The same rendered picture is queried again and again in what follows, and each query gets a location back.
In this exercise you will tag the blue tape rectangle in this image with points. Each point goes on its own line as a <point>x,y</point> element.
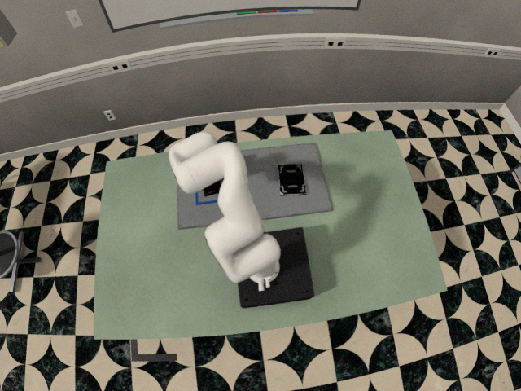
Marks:
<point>206,202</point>

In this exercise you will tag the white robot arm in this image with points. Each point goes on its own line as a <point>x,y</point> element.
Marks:
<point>240,228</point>

